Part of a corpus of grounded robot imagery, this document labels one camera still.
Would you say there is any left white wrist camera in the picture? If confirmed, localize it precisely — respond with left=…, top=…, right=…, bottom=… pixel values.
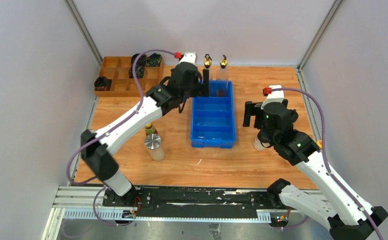
left=179, top=52, right=197, bottom=66

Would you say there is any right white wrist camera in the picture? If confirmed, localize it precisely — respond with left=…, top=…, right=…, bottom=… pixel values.
left=260, top=85, right=285, bottom=109

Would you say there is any wooden compartment tray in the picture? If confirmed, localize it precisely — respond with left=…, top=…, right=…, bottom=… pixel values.
left=94, top=56, right=165, bottom=97

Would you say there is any black roll left compartment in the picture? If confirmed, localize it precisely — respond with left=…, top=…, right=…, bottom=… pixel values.
left=94, top=76, right=112, bottom=92

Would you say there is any blue plastic divided bin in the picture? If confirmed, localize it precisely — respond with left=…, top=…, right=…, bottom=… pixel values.
left=190, top=81, right=236, bottom=149

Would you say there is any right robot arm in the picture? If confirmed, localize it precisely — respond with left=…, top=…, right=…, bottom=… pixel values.
left=243, top=99, right=388, bottom=240

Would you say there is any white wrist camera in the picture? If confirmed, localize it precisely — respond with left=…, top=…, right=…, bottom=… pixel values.
left=260, top=85, right=285, bottom=109
left=179, top=52, right=197, bottom=66

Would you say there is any right yellow cap sauce bottle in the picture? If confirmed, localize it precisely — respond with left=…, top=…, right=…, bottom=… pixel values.
left=316, top=140, right=323, bottom=149

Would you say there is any black cap shaker jar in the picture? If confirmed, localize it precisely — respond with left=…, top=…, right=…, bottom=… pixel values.
left=253, top=133, right=266, bottom=152

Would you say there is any tall oil bottle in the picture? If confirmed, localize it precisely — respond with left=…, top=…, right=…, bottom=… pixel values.
left=203, top=53, right=212, bottom=70
left=216, top=54, right=229, bottom=97

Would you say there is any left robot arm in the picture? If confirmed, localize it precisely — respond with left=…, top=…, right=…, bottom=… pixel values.
left=81, top=62, right=204, bottom=207

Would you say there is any silver lid spice jar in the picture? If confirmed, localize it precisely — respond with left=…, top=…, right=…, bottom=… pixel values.
left=144, top=133, right=165, bottom=162

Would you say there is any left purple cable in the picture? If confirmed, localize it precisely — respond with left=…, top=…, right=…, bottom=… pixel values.
left=66, top=49, right=181, bottom=228

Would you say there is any left yellow cap sauce bottle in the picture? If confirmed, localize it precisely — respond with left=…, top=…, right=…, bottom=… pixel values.
left=144, top=123, right=158, bottom=136

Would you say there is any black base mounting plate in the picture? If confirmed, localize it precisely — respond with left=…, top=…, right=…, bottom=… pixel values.
left=102, top=186, right=289, bottom=220

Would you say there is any yellow cap sauce bottle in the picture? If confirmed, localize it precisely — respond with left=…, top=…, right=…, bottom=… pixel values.
left=316, top=140, right=323, bottom=149
left=144, top=123, right=158, bottom=136

